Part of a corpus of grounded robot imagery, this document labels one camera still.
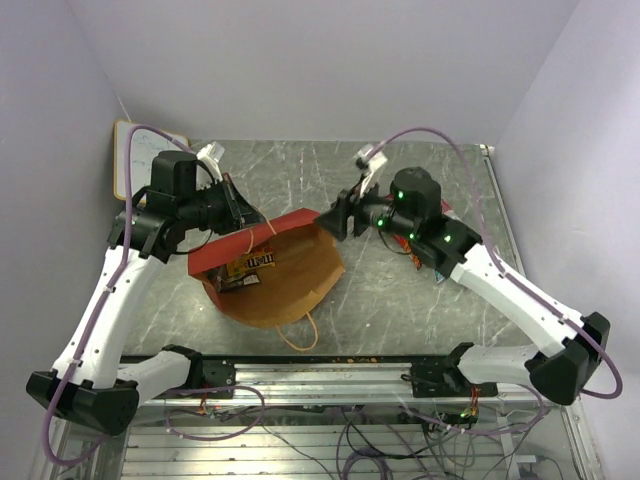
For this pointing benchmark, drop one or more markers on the aluminium frame rail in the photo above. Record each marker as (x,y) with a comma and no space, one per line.
(320,380)

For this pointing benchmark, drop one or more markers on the large red snack bag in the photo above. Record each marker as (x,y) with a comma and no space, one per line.
(423,234)

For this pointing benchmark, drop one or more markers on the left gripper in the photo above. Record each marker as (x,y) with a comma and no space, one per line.
(239,212)

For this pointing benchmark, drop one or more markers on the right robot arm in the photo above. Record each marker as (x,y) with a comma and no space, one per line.
(566,347)

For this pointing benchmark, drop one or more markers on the small whiteboard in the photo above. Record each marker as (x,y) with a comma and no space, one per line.
(143,148)

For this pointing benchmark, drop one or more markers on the yellow candy packet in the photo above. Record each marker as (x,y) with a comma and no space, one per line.
(249,262)

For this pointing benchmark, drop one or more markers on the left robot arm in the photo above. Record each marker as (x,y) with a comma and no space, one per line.
(86,385)

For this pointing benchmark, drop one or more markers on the red paper bag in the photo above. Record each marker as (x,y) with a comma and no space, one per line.
(307,266)

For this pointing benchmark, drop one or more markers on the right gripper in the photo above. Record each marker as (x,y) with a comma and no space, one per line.
(334,220)

